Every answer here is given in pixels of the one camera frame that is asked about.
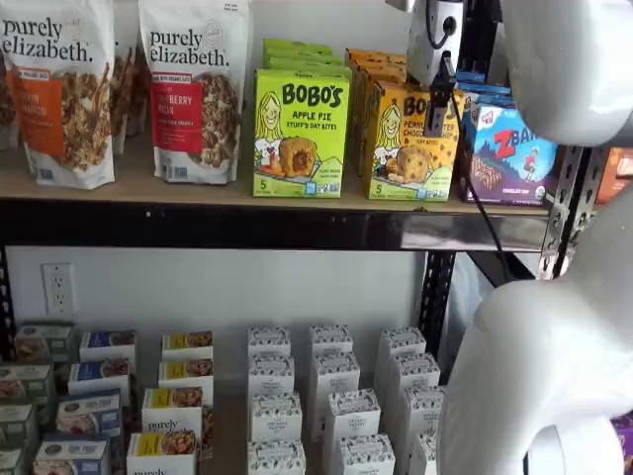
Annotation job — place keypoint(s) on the orange Bobo's oat bites box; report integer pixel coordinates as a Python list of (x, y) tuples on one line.
[(410, 168), (376, 54), (390, 75), (381, 65)]

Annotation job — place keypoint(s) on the green Bobo's apple pie box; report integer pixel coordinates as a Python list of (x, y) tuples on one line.
[(301, 148), (301, 54), (306, 63), (297, 44)]

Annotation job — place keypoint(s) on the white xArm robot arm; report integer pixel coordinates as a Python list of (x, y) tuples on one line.
[(569, 74)]

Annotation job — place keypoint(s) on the red label granola bag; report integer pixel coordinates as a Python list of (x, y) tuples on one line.
[(198, 123)]

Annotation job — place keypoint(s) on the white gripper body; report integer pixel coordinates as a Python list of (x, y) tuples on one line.
[(430, 44)]

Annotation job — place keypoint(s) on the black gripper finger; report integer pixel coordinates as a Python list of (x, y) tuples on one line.
[(439, 111)]

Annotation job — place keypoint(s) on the white granola bag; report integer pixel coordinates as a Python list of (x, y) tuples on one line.
[(137, 89), (120, 89)]

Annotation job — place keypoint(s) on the white wall power outlet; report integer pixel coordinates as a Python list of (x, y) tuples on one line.
[(58, 289)]

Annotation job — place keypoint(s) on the green label granola box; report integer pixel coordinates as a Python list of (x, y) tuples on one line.
[(17, 425), (11, 462), (42, 344), (25, 383)]

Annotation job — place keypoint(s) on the blue label granola box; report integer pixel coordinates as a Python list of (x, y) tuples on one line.
[(71, 457), (106, 344), (99, 376), (89, 413)]

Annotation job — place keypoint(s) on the purple snack box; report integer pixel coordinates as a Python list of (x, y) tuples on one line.
[(624, 430)]

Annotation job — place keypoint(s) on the black metal shelf rack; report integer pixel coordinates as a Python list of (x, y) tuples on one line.
[(198, 225)]

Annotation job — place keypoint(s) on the Purely Elizabeth small boxes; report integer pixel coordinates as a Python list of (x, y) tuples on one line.
[(230, 435)]

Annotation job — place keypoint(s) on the orange label granola bag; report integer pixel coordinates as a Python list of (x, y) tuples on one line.
[(59, 123)]

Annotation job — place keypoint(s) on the white patterned carton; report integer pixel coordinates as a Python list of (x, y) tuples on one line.
[(425, 406), (424, 455), (352, 410), (415, 368), (403, 339), (336, 371), (367, 455), (276, 415), (276, 457), (271, 371), (269, 339), (331, 337)]

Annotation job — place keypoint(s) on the yellow label granola box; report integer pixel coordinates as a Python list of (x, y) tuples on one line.
[(188, 344), (162, 452), (172, 410), (185, 371)]

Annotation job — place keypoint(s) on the orange cardboard box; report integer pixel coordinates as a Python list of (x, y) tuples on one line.
[(615, 185)]

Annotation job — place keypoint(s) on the blue Zbar snack box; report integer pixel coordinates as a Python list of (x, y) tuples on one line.
[(470, 77), (504, 173), (487, 89)]

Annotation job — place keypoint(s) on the wooden shelf board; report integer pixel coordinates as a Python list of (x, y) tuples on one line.
[(138, 190)]

